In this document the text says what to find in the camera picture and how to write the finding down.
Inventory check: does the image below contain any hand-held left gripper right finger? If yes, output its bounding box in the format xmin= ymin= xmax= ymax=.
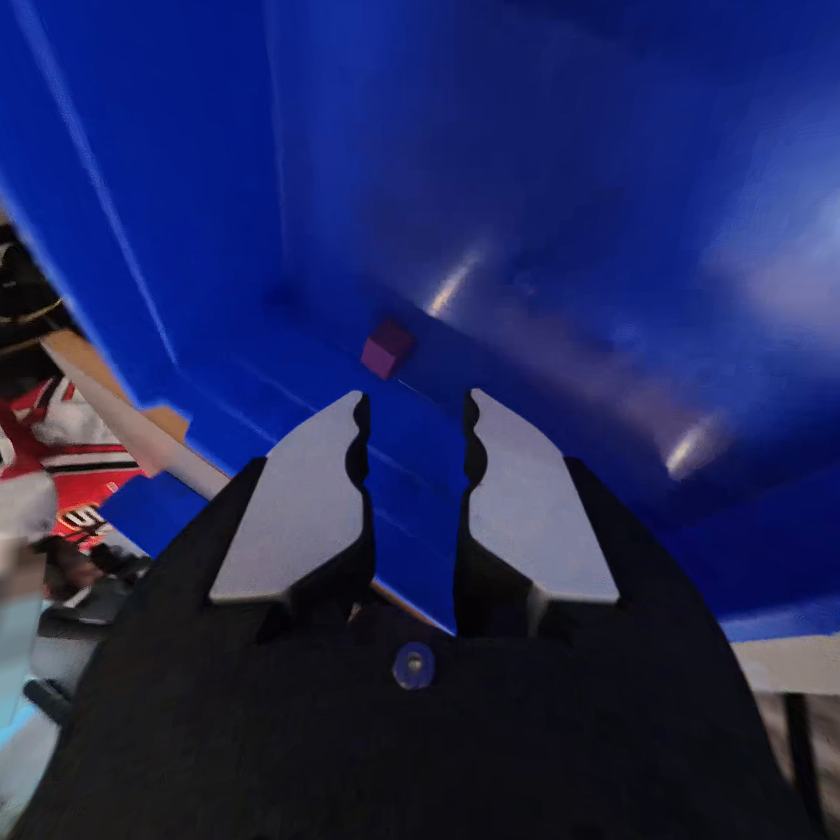
xmin=454 ymin=387 xmax=622 ymax=639

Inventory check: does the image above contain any blue plastic bin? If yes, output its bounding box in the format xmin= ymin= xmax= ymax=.
xmin=0 ymin=0 xmax=840 ymax=645
xmin=97 ymin=471 xmax=212 ymax=560

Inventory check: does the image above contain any purple wooden cube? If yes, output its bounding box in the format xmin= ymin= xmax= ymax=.
xmin=359 ymin=319 xmax=417 ymax=382

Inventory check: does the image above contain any brown wooden desk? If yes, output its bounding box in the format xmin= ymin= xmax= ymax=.
xmin=38 ymin=327 xmax=232 ymax=503

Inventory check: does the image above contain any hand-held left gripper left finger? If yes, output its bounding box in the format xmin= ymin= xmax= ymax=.
xmin=209 ymin=390 xmax=378 ymax=611

